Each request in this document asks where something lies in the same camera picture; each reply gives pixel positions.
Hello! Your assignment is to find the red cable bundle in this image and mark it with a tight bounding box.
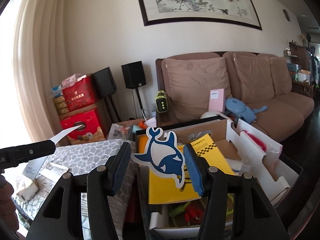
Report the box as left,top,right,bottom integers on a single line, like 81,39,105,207
183,200,206,227

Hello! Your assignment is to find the yellow paper envelope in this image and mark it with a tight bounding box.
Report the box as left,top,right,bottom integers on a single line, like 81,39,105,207
149,134,234,205

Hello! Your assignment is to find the blue shark sticker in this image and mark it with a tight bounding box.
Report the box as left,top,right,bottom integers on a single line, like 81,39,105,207
131,127,185,189

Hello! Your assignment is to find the green braided usb cable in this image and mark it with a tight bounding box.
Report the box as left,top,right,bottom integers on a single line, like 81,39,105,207
167,194,234,228

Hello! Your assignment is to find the person left hand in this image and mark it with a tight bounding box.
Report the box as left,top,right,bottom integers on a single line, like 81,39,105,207
0,175,19,233

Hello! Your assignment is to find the white paper card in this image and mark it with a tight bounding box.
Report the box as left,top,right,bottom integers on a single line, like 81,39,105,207
22,123,87,181

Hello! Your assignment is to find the orange book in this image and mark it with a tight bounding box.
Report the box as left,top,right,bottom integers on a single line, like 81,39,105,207
137,134,148,154

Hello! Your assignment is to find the cardboard box tray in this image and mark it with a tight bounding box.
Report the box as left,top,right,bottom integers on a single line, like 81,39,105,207
149,119,297,239

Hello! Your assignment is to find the grey patterned fleece blanket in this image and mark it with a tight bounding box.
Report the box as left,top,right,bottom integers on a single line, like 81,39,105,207
8,139,137,235

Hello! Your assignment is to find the cream packaged box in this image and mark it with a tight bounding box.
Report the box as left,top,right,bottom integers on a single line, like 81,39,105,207
17,182,39,203

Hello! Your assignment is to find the red chocolate gift box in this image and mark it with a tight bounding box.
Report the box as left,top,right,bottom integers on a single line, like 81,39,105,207
60,108,106,145

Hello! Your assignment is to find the silver foil packet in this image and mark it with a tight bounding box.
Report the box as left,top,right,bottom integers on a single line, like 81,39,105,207
40,162,68,183

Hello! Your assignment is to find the white dome lamp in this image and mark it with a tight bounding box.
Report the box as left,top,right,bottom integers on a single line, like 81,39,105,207
200,111,221,119

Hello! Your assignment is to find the pink booklet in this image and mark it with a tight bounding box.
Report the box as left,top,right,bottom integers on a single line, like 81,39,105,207
208,88,225,113

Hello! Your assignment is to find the green portable speaker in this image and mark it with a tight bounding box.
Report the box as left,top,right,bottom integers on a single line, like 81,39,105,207
155,90,169,113

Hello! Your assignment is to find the left black speaker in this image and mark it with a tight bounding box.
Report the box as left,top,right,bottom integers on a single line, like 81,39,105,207
91,67,117,98

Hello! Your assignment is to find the black speaker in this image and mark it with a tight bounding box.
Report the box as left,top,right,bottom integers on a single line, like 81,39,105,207
91,67,117,98
121,61,146,89

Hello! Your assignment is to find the red tea gift bag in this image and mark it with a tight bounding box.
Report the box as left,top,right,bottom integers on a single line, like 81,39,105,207
62,75,97,112

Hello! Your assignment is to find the right black speaker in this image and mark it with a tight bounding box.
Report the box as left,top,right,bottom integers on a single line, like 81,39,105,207
121,61,146,89

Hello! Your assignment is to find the left sofa cushion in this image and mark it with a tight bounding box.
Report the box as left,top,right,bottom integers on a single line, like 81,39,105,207
163,57,232,122

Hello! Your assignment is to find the sofa cushion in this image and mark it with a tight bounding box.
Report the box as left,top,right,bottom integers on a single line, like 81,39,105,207
233,54,275,103
268,57,292,96
163,57,232,122

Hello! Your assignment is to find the brown fabric sofa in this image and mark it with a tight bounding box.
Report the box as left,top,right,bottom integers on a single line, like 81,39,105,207
156,51,315,142

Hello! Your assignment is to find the middle sofa cushion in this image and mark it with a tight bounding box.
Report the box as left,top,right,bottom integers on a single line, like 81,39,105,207
233,54,275,103

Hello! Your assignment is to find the right sofa cushion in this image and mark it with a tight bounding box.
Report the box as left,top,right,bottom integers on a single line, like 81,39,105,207
268,57,292,96

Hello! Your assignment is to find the framed bird painting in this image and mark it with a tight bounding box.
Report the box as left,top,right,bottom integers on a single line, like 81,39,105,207
139,0,262,30

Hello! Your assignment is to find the round wall clock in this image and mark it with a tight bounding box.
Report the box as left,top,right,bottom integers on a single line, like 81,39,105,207
283,9,291,22

